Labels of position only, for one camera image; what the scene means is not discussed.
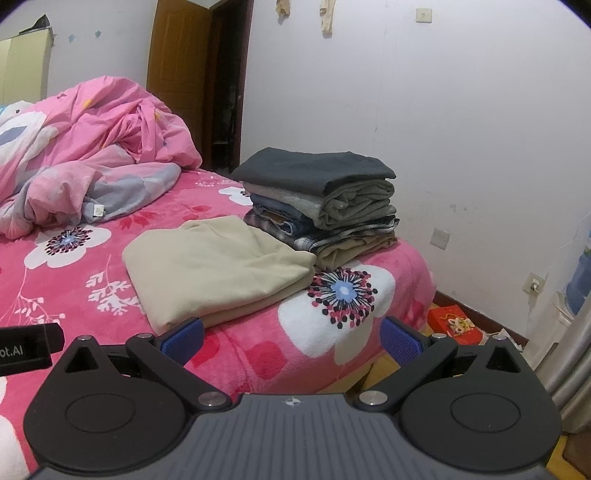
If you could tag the white wall socket with plug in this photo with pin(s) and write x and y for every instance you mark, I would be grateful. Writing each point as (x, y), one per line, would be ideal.
(534, 283)

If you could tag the beige zip jacket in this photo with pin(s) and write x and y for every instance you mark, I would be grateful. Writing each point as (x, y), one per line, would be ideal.
(207, 267)

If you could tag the blue water bottle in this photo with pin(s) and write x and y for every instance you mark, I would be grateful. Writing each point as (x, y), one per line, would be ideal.
(579, 281)

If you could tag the white wall switch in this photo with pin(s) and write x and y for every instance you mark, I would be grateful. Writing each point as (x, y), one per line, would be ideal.
(424, 15)

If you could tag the wall hook rail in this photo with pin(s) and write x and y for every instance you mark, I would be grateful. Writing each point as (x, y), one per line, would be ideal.
(328, 16)

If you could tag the brown wooden door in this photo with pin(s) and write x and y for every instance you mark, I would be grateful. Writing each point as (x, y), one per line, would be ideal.
(184, 69)

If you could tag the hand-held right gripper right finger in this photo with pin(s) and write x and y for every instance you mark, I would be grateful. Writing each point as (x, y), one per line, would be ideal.
(401, 341)

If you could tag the pink flower print quilt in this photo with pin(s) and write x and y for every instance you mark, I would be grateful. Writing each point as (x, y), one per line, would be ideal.
(92, 134)

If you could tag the red gift box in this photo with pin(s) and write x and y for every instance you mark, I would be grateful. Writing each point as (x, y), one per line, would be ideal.
(455, 323)

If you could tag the pink floral fleece blanket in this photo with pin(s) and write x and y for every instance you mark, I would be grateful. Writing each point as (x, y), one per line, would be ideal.
(60, 277)

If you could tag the stack of folded clothes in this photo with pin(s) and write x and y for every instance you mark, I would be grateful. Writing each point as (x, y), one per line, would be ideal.
(323, 194)

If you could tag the pale wardrobe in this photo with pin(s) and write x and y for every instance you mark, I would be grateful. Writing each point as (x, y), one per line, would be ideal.
(23, 64)

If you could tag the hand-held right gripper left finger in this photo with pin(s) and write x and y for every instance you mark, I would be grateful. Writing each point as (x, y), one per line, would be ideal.
(184, 339)

